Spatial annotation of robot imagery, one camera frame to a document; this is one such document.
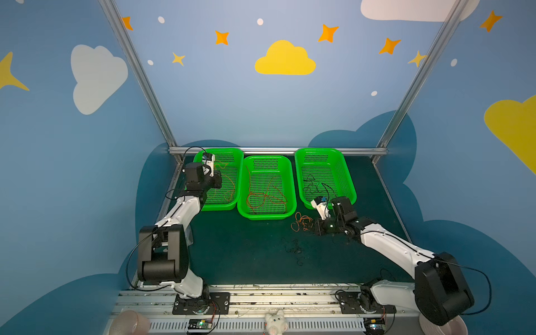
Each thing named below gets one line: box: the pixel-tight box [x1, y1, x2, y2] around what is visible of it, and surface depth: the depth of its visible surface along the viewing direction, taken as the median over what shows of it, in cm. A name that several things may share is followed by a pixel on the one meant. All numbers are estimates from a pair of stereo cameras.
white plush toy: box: [264, 309, 289, 335], surface depth 69 cm
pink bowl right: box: [418, 313, 469, 335], surface depth 67 cm
